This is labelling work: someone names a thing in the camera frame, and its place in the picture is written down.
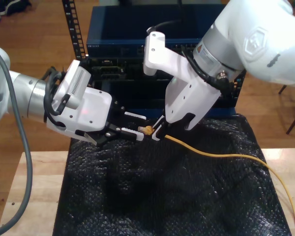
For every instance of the black server unit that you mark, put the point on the black server unit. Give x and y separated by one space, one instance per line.
127 71

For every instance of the black bubble wrap mat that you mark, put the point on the black bubble wrap mat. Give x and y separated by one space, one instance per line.
162 196

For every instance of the dark wooden chair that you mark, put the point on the dark wooden chair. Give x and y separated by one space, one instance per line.
293 121

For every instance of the dark sneaker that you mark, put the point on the dark sneaker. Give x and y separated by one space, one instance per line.
14 6

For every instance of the blue network switch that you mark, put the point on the blue network switch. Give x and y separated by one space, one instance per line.
125 24

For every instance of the black rack frame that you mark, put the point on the black rack frame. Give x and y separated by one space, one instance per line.
72 24

